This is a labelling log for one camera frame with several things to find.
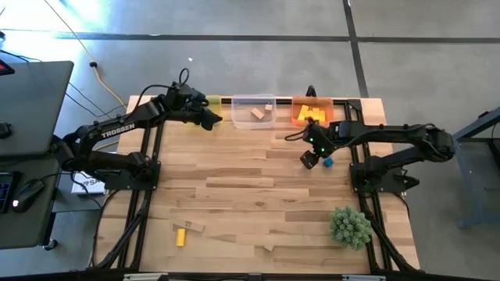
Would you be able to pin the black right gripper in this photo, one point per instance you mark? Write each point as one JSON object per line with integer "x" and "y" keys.
{"x": 320, "y": 140}

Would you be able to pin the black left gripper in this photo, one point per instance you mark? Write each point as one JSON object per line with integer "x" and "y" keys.
{"x": 183, "y": 103}

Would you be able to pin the blue cube block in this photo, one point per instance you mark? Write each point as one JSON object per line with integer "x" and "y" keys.
{"x": 330, "y": 163}

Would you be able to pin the pale small wood block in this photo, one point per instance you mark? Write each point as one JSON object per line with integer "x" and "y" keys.
{"x": 268, "y": 247}

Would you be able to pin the long wood block with mark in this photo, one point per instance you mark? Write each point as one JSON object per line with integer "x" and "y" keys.
{"x": 187, "y": 224}

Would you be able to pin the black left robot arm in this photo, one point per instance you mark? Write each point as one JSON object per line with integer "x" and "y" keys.
{"x": 117, "y": 130}

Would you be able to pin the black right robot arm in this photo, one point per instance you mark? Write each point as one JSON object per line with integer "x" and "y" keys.
{"x": 390, "y": 132}

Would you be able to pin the yellow translucent plastic bin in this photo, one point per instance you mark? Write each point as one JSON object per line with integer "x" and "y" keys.
{"x": 215, "y": 101}

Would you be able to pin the orange translucent plastic bin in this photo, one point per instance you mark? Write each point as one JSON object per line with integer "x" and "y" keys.
{"x": 297, "y": 102}

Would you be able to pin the black table clamp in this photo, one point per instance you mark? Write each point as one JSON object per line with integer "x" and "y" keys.
{"x": 311, "y": 91}

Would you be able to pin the clear plastic bin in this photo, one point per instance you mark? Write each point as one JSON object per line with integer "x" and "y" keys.
{"x": 242, "y": 117}

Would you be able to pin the green artificial plant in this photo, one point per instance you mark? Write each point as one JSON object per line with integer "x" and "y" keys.
{"x": 350, "y": 227}

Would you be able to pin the white printed booklet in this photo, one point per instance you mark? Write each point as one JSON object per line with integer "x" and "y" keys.
{"x": 88, "y": 186}

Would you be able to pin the blue-grey metal stand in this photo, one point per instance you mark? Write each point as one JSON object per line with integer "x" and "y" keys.
{"x": 465, "y": 171}

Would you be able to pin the black computer mouse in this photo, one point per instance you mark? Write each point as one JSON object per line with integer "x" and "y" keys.
{"x": 27, "y": 194}

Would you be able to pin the black desk gadget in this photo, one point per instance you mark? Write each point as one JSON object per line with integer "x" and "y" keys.
{"x": 4, "y": 130}

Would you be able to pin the red and black device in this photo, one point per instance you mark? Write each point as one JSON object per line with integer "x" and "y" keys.
{"x": 6, "y": 69}

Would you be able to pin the black desk caster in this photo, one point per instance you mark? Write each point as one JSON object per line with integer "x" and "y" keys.
{"x": 51, "y": 245}

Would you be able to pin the black keyboard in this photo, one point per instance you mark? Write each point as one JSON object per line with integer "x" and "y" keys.
{"x": 4, "y": 193}

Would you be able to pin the dark office desk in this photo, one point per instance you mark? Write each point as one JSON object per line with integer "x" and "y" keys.
{"x": 27, "y": 230}

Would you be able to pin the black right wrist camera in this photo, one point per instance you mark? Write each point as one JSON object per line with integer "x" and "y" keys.
{"x": 308, "y": 160}

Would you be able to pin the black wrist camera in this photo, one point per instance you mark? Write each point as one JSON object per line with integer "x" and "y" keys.
{"x": 308, "y": 160}
{"x": 209, "y": 120}

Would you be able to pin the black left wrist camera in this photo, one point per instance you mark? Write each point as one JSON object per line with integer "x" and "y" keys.
{"x": 209, "y": 120}

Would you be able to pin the silver frame bracket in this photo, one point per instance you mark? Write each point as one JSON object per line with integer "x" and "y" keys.
{"x": 363, "y": 278}
{"x": 144, "y": 277}

